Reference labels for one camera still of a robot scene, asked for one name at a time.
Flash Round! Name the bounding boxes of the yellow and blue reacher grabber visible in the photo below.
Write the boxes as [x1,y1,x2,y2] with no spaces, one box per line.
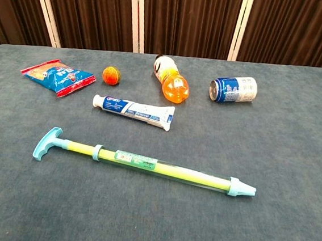
[31,125,235,192]

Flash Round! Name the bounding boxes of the white blue toothpaste tube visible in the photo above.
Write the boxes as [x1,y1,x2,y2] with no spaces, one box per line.
[90,93,177,133]

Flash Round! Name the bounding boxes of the orange drink plastic bottle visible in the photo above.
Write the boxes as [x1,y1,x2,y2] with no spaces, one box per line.
[150,53,193,105]

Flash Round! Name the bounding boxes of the small orange green ball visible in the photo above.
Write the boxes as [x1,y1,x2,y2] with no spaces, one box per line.
[101,65,123,87]

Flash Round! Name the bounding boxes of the blue white drink can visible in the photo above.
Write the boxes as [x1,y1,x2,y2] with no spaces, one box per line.
[207,72,259,107]

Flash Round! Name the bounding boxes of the brown pleated screen panel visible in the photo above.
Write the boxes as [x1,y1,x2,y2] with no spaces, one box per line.
[32,0,140,54]
[235,0,322,70]
[132,0,247,63]
[0,0,65,57]

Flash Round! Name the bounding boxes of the blue-grey table cloth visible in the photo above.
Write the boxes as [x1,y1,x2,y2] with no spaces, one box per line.
[0,36,322,241]

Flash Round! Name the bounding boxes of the blue red snack bag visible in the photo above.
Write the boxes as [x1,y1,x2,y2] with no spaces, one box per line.
[18,56,99,102]

